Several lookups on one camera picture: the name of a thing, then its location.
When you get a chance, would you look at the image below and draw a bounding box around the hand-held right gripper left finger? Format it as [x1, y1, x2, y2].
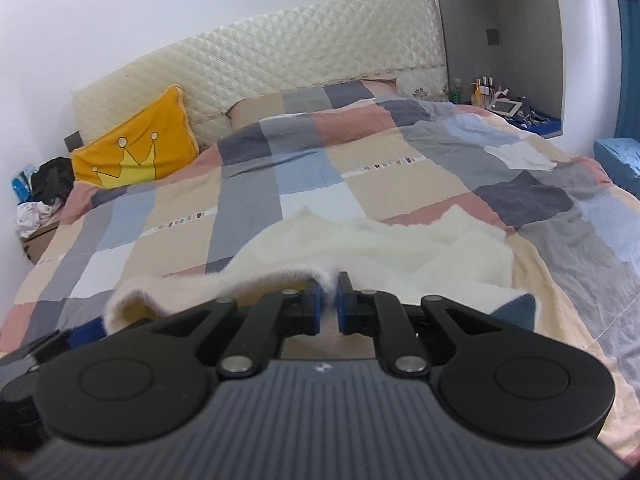
[149, 280, 322, 379]

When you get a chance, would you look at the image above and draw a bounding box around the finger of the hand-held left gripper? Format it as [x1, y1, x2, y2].
[67, 317, 108, 348]

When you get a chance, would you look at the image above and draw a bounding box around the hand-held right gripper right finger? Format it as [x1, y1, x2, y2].
[336, 272, 502, 379]

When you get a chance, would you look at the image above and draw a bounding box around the white fluffy blanket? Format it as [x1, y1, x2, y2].
[102, 205, 535, 337]

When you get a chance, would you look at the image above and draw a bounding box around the black clothes pile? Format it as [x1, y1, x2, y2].
[30, 156, 76, 206]

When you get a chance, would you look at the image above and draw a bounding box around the brown cardboard box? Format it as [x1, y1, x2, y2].
[21, 222, 61, 266]

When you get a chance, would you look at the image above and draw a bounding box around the white crumpled cloth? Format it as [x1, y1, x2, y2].
[15, 199, 66, 240]

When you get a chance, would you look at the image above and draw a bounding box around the patchwork checkered duvet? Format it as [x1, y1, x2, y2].
[0, 79, 640, 461]

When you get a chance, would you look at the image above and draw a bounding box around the blue packet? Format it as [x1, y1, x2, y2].
[12, 164, 37, 207]

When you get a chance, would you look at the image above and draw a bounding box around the yellow crown pillow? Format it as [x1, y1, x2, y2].
[71, 84, 200, 190]

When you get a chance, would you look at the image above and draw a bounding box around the pink pillow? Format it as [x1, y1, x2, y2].
[226, 78, 401, 132]

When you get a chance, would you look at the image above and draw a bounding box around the floral white pillow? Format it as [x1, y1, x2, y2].
[396, 71, 449, 104]

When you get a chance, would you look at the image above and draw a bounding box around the row of cosmetic bottles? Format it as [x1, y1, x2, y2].
[450, 75, 512, 109]

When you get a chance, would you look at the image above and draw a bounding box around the white tablet device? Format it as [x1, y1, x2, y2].
[490, 99, 525, 119]

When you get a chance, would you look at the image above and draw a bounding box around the cream quilted headboard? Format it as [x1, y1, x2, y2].
[72, 0, 447, 145]

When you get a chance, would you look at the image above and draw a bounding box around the blue tray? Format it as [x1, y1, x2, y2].
[515, 105, 564, 137]

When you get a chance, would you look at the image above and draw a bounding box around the blue padded stool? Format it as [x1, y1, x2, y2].
[593, 136, 640, 187]

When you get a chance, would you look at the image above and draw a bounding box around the grey wall niche shelf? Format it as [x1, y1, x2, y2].
[431, 0, 566, 140]

